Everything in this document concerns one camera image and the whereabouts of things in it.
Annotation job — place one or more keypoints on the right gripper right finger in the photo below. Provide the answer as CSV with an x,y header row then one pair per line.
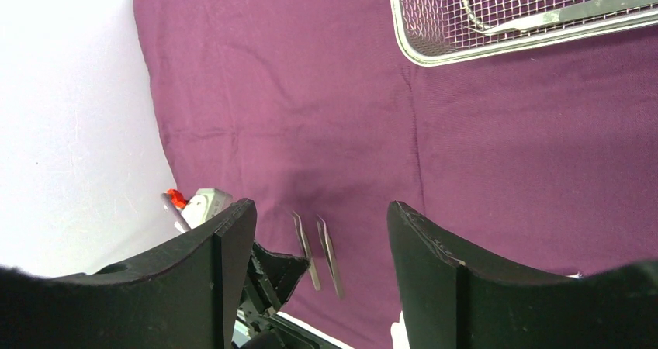
x,y
456,294

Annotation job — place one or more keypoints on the wire mesh instrument tray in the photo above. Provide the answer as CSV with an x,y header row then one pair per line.
x,y
437,32

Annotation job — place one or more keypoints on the metal spatula tool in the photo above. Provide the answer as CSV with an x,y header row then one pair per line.
x,y
574,12

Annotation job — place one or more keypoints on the purple cloth wrap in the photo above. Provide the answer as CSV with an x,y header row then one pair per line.
x,y
547,157

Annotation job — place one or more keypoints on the white cotton balls bag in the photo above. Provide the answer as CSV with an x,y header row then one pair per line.
x,y
398,332

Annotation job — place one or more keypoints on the metal tweezers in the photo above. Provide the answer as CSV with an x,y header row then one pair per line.
x,y
307,252
332,262

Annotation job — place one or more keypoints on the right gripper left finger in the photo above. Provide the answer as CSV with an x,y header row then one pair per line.
x,y
132,303

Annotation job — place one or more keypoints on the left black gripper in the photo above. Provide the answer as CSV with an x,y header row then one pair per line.
x,y
257,285

